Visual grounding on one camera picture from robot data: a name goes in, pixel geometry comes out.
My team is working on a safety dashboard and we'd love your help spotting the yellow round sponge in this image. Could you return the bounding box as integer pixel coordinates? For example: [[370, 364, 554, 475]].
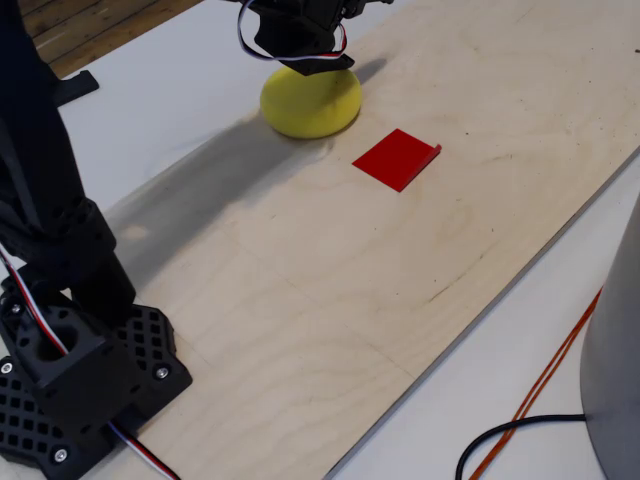
[[259, 67, 363, 140]]

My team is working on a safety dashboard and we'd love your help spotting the black lattice robot base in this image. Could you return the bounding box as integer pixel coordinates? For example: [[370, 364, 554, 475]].
[[0, 304, 194, 480]]

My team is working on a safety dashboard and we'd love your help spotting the red square plate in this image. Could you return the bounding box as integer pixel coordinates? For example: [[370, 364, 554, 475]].
[[351, 128, 444, 194]]

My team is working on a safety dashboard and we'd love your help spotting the black clamp stand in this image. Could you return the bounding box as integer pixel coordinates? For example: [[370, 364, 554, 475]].
[[52, 69, 100, 109]]

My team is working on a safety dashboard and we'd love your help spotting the light plywood board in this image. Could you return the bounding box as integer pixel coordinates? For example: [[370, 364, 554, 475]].
[[84, 0, 640, 480]]

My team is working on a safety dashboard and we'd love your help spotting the grey cylindrical container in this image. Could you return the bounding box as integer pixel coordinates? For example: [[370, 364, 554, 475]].
[[579, 192, 640, 480]]

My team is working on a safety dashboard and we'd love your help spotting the gripper servo cable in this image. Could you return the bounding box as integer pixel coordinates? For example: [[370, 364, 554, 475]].
[[237, 0, 349, 64]]

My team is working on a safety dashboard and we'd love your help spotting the shoulder servo cable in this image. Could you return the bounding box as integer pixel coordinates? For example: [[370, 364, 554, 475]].
[[0, 249, 69, 356]]

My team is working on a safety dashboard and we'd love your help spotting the orange wire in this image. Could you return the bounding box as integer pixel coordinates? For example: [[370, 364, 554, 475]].
[[467, 287, 604, 480], [474, 299, 601, 480]]

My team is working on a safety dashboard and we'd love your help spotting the thin black cable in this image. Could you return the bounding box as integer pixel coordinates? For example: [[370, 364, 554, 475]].
[[454, 413, 589, 480]]

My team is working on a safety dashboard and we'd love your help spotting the base servo lead cable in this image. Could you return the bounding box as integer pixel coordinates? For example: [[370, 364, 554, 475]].
[[107, 422, 181, 480]]

